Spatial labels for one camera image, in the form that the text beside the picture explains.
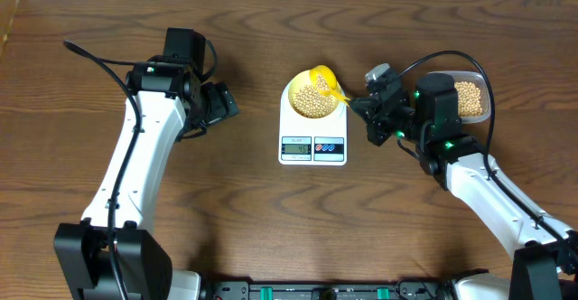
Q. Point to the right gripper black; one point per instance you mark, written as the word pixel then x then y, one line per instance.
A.
pixel 370 110

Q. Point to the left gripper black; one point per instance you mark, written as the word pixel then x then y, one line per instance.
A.
pixel 222 105

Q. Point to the yellow measuring scoop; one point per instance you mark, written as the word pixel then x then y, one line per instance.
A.
pixel 328 74

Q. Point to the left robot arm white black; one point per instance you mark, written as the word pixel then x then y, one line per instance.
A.
pixel 111 253

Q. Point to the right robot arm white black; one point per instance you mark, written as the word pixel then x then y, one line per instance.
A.
pixel 541 246

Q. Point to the soybeans in scoop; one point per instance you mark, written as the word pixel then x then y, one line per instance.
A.
pixel 321 84

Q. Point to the soybeans in bowl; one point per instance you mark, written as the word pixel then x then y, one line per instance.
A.
pixel 310 103

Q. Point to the pale yellow bowl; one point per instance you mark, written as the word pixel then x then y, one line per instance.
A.
pixel 301 79

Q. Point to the white digital kitchen scale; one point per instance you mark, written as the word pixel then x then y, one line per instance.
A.
pixel 311 141

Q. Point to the soybeans in container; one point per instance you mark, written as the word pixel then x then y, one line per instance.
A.
pixel 469 99

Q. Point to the clear plastic container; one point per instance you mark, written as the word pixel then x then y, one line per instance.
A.
pixel 446 97

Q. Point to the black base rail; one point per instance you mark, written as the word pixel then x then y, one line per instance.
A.
pixel 338 291

